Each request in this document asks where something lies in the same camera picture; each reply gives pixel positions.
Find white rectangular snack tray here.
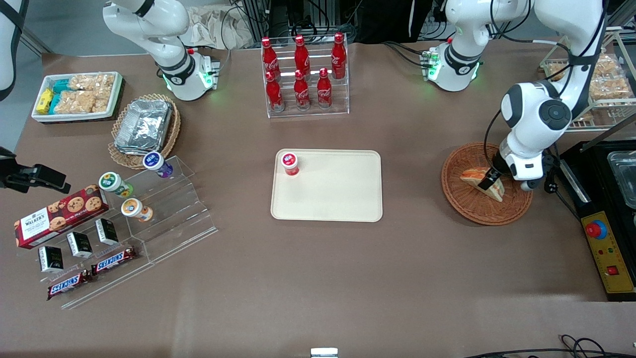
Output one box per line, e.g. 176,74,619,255
31,72,124,123

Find purple-capped yogurt bottle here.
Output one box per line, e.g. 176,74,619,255
143,152,174,179

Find clear rice cracker packet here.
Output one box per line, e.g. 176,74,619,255
69,74,116,92
54,89,111,114

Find red-capped yogurt bottle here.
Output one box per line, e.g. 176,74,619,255
281,152,300,178

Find stack of foil containers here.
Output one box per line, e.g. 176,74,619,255
114,99,173,156

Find black tabletop machine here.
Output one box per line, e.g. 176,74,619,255
556,127,636,302

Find small black carton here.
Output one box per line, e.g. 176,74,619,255
95,218,120,246
67,232,93,259
38,246,64,273

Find red cola bottle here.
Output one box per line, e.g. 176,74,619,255
294,35,311,75
294,70,311,111
261,37,280,80
331,32,347,80
265,71,284,112
317,68,332,109

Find Snickers chocolate bar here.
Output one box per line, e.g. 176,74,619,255
91,246,137,275
47,270,93,300

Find white wire shelf rack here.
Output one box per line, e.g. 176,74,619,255
540,27,636,133

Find brown round wicker basket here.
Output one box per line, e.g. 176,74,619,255
441,143,534,226

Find clear acrylic stepped display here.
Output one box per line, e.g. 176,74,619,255
17,155,219,310

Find green-capped yogurt bottle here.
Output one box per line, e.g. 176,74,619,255
98,172,134,198

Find orange-capped yogurt bottle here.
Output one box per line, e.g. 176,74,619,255
121,198,154,222

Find cream plastic tray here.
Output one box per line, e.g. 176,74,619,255
270,149,384,222

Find red Walkers cookie box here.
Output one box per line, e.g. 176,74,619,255
14,184,110,249

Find black floor cables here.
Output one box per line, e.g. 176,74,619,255
462,334,636,358

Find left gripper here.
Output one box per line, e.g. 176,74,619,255
483,138,548,189

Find clear acrylic bottle rack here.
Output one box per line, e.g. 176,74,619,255
261,36,350,119

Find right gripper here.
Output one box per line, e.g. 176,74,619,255
0,146,71,195

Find red emergency stop button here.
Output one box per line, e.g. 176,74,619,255
585,219,608,240

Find crumpled beige cloth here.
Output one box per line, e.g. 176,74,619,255
186,5,255,50

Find triangle sandwich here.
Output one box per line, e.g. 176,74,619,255
460,168,505,203

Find aluminium frame rack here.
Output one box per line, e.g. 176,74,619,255
231,0,356,45

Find yellow control box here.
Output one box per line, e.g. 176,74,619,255
581,211,636,295

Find black power cable with plug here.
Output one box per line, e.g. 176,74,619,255
542,149,583,220

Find clear plastic container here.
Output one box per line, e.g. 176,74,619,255
606,152,636,209

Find light tan wicker basket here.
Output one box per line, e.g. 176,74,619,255
108,93,181,171

